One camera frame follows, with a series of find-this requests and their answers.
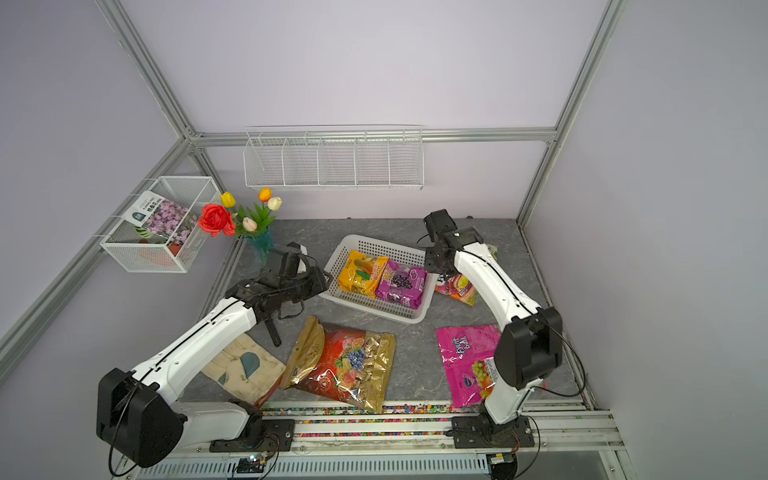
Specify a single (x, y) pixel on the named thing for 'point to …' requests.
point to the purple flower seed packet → (162, 219)
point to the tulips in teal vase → (253, 223)
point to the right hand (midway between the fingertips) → (438, 262)
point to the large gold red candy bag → (352, 364)
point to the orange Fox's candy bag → (458, 287)
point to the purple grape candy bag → (402, 284)
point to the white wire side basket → (137, 253)
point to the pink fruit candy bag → (468, 355)
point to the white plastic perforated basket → (385, 307)
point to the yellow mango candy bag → (362, 272)
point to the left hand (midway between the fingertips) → (330, 281)
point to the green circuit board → (250, 465)
